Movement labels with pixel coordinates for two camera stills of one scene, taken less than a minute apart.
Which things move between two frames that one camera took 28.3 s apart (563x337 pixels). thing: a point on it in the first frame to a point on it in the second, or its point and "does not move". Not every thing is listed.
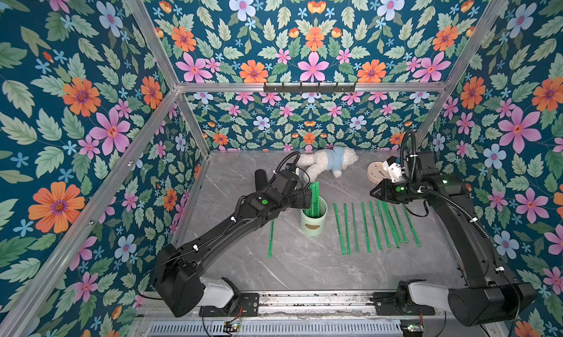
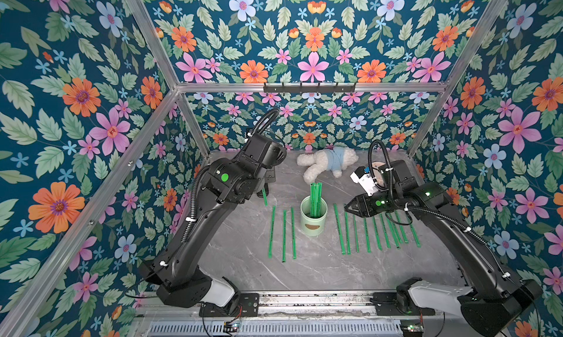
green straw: [393, 223] does not move
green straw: [383, 225] does not move
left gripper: [298, 202] to [270, 175]
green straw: [366, 230] does not move
